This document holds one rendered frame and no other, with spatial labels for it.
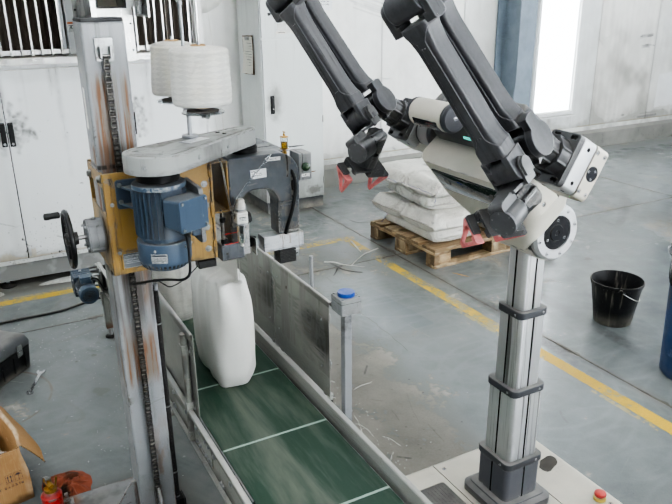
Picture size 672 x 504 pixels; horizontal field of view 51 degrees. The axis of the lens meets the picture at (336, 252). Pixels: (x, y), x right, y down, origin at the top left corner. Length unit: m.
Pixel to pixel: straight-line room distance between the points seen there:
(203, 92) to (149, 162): 0.24
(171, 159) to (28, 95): 2.94
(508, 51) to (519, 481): 6.13
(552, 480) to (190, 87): 1.73
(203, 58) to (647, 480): 2.31
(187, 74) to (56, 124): 2.96
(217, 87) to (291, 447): 1.22
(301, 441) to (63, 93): 3.05
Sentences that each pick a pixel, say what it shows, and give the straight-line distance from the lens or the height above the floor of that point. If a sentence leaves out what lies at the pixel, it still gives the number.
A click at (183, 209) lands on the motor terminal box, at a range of 1.90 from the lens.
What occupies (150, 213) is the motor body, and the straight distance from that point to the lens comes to 1.97.
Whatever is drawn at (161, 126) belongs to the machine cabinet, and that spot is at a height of 0.98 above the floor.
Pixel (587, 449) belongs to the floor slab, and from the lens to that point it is 3.24.
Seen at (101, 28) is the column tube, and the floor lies 1.73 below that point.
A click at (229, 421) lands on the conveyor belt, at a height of 0.38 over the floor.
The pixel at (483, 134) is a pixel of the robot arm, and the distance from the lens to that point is 1.41.
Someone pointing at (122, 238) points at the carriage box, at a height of 1.14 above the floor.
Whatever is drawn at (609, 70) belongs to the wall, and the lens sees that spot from 9.32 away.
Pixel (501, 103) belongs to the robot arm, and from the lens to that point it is 1.47.
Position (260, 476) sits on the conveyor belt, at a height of 0.38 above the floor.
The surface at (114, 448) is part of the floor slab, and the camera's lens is 3.25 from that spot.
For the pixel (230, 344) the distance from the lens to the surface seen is 2.68.
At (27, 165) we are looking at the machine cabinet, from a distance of 4.87.
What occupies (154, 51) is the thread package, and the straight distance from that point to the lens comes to 2.22.
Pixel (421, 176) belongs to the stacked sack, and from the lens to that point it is 4.94.
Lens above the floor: 1.82
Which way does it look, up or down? 20 degrees down
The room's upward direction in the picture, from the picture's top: 1 degrees counter-clockwise
